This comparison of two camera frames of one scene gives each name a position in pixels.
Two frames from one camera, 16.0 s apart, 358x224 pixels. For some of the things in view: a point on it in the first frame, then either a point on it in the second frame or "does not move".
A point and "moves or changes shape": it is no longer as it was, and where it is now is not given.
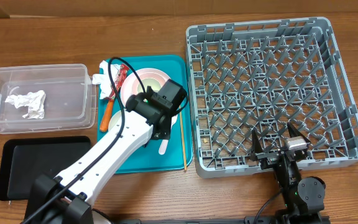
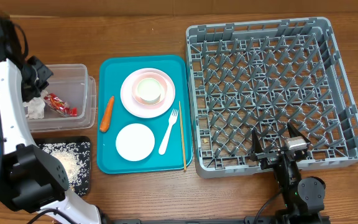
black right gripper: (271, 158) does not move
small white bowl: (114, 119) moves or changes shape
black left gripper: (166, 135) to (47, 74)
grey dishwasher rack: (261, 75) does not move
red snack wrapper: (121, 76) to (58, 104)
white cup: (154, 83) does not move
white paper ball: (35, 100) does not move
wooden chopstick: (185, 167) does not move
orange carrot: (107, 116) does not move
